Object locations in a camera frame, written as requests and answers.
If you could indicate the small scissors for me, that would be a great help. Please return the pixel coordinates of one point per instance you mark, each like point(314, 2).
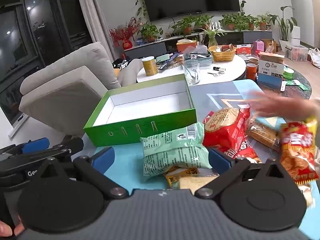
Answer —
point(215, 74)

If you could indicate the dark glass window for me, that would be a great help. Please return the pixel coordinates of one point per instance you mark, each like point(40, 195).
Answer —
point(37, 30)

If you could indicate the person's left hand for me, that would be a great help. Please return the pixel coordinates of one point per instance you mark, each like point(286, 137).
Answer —
point(5, 230)

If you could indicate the green snack packet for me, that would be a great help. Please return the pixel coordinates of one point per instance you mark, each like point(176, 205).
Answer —
point(172, 150)

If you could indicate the green cardboard box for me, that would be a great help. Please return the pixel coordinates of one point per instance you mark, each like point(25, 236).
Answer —
point(120, 133)

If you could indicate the sliced toast packet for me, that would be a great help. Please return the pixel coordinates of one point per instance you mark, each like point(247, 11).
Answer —
point(265, 135)

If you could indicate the red white carton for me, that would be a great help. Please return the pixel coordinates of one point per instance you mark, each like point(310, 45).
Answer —
point(244, 50)

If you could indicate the clear bread packet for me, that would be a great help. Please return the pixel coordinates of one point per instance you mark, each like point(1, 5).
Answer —
point(197, 182)

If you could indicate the small black box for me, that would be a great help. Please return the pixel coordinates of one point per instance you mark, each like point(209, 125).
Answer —
point(218, 68)

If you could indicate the clear plastic bag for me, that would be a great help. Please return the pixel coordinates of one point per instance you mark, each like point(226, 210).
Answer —
point(201, 49)

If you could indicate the white round table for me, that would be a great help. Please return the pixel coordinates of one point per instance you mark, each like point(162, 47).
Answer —
point(225, 80)

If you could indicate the grey curtain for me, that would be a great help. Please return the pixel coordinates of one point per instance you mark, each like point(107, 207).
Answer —
point(97, 12)

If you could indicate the yellow snack packet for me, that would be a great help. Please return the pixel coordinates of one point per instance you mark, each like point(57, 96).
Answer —
point(180, 173)

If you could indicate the orange red chips packet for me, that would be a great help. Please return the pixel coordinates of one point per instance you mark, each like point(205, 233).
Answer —
point(297, 155)

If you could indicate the white slatted rack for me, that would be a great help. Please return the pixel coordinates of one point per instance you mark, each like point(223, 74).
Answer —
point(216, 25)

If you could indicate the red berry arrangement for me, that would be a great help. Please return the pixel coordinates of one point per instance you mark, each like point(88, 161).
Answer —
point(123, 33)

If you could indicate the yellow can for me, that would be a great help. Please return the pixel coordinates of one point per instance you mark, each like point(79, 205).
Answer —
point(149, 67)

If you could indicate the glass mug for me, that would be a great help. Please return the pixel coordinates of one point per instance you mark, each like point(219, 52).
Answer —
point(191, 78)

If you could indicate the white plastic bag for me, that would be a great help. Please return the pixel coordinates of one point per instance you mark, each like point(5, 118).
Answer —
point(315, 57)

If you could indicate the red packet white lettering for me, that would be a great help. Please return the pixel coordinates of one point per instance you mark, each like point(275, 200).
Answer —
point(241, 153)

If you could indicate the black white cloth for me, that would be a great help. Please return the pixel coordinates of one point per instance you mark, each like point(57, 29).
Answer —
point(121, 63)

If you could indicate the green ribbon roll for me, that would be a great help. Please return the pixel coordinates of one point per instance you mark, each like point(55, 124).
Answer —
point(288, 73)

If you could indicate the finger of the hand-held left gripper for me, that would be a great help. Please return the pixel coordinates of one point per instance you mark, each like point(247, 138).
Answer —
point(35, 145)
point(72, 145)

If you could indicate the tall plant white pot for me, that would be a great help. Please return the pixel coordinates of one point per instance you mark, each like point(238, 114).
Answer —
point(283, 27)

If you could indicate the blue plastic tray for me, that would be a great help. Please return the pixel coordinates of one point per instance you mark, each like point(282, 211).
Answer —
point(200, 61)

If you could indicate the pink box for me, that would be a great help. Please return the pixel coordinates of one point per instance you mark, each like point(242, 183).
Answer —
point(258, 46)

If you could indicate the red round cracker packet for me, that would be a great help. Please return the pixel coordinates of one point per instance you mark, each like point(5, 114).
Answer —
point(225, 127)

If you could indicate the orange tissue box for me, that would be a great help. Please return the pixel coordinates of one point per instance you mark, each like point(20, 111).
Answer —
point(186, 47)

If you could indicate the beige sofa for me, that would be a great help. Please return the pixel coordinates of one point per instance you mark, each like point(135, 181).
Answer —
point(62, 92)

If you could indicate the orange cup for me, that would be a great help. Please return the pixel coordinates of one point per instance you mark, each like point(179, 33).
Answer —
point(251, 72)

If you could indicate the clear storage bin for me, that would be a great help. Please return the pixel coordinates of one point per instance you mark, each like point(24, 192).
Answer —
point(296, 53)

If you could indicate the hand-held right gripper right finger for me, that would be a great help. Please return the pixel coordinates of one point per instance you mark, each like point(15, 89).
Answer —
point(219, 159)

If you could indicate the white tower appliance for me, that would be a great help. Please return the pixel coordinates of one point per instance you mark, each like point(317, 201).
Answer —
point(295, 36)

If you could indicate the blue patterned table cloth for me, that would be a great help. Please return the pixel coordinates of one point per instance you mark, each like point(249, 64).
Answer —
point(215, 92)

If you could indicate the brown paper cup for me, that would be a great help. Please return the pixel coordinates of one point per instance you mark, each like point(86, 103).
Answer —
point(254, 61)

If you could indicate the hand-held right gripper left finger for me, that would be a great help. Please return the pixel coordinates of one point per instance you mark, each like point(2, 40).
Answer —
point(103, 159)

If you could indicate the yellow woven basket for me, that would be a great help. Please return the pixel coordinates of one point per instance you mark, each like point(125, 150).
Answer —
point(222, 55)

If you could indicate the spider plant glass vase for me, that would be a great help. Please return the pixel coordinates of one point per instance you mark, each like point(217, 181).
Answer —
point(212, 36)

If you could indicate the clear bag of fruit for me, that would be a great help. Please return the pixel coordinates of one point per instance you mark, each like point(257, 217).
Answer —
point(271, 47)

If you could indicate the grey television cabinet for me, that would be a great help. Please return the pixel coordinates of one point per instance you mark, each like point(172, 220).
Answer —
point(147, 50)

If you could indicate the potted green plant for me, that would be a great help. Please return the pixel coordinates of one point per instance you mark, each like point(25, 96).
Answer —
point(262, 22)
point(205, 21)
point(186, 26)
point(231, 21)
point(250, 21)
point(150, 32)

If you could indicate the blue white cardboard box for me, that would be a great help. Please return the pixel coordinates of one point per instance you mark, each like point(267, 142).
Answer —
point(271, 72)

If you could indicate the metal spoon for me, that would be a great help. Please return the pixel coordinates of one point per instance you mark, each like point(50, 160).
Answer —
point(193, 74)

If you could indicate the dark blue long packet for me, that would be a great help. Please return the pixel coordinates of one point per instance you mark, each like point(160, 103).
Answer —
point(170, 61)

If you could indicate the dark marble round table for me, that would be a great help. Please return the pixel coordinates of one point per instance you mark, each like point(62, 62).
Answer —
point(300, 95)

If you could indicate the teal case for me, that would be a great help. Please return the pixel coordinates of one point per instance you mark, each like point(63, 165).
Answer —
point(162, 58)

